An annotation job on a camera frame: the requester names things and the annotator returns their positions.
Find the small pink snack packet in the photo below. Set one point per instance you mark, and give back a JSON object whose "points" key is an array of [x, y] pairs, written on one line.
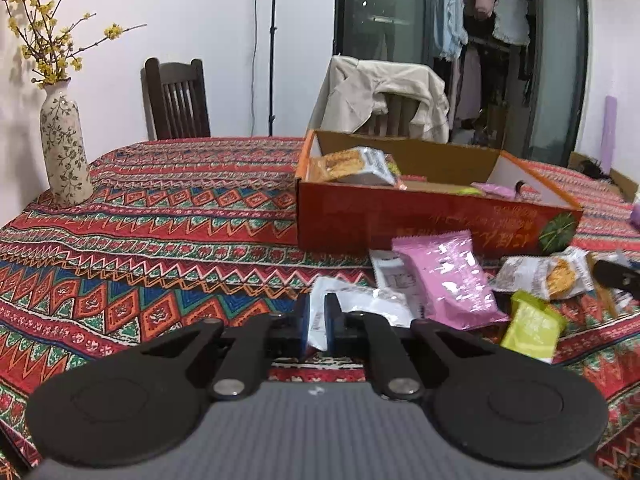
{"points": [[495, 190]]}

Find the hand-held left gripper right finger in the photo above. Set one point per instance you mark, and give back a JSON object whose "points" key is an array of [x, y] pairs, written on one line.
{"points": [[331, 324]]}

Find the orange cardboard box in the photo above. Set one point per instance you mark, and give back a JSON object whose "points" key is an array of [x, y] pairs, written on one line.
{"points": [[400, 215]]}

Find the purple rolled yoga mat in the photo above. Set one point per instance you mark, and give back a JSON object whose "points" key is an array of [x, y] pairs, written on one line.
{"points": [[610, 135]]}

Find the yellow flower branches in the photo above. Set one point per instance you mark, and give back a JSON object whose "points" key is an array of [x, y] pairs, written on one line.
{"points": [[47, 40]]}

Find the large pink snack packet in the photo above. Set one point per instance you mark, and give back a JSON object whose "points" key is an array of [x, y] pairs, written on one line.
{"points": [[445, 280]]}

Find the black-framed sliding glass door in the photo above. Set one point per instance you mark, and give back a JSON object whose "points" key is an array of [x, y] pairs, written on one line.
{"points": [[385, 10]]}

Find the purple tissue pack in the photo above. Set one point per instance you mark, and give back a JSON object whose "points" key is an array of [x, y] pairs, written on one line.
{"points": [[636, 212]]}

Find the black light stand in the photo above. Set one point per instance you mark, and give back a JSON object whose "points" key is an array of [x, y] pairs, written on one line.
{"points": [[272, 50]]}

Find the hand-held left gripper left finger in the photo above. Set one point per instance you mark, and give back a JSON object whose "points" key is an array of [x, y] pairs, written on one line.
{"points": [[302, 327]]}

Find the white hanging garment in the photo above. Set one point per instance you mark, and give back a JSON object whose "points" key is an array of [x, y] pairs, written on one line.
{"points": [[511, 17]]}

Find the lilac hanging garment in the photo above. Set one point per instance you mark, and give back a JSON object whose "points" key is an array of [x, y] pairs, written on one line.
{"points": [[467, 85]]}

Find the flat green snack packet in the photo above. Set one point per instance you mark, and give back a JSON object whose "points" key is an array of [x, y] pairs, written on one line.
{"points": [[465, 191]]}

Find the brown slatted wooden chair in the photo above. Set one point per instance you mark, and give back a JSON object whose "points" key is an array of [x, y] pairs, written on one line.
{"points": [[397, 115]]}

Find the clear cookie snack packet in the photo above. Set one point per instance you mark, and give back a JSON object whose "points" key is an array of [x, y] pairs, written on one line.
{"points": [[545, 272]]}

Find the dark wooden chair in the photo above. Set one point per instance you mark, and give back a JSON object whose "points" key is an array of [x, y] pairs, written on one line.
{"points": [[177, 105]]}

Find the open brown cardboard carton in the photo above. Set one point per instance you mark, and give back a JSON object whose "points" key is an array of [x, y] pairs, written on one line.
{"points": [[600, 167]]}

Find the green white snack packet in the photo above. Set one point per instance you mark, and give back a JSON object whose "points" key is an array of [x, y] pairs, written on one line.
{"points": [[532, 327]]}

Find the large clear cookie packet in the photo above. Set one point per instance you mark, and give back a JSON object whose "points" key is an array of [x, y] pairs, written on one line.
{"points": [[350, 165]]}

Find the white floral ceramic vase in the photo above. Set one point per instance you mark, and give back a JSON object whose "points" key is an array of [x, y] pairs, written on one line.
{"points": [[65, 150]]}

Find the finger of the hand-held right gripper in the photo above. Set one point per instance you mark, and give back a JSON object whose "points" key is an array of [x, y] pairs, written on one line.
{"points": [[617, 274]]}

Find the beige jacket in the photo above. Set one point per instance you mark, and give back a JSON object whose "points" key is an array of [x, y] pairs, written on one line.
{"points": [[360, 95]]}

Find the silver white snack packet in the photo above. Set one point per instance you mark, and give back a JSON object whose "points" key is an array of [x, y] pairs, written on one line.
{"points": [[370, 305]]}

